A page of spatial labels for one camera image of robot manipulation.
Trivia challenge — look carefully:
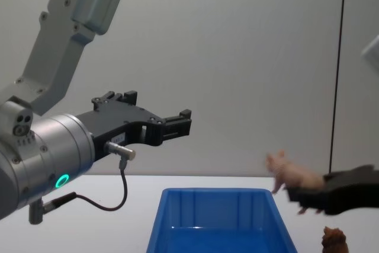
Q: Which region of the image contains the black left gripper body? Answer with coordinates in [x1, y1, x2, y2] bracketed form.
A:
[75, 101, 167, 164]

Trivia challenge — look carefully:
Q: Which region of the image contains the pink toy pig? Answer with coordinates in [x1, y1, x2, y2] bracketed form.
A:
[264, 149, 327, 216]

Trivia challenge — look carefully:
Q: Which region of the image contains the brown toy animal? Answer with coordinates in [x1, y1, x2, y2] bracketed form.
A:
[321, 226, 349, 253]

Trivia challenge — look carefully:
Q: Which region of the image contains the blue plastic bin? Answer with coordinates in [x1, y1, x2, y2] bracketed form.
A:
[146, 187, 298, 253]

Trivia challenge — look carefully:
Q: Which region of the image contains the thin dark cable silver plug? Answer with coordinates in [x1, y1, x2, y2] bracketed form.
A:
[28, 142, 137, 225]

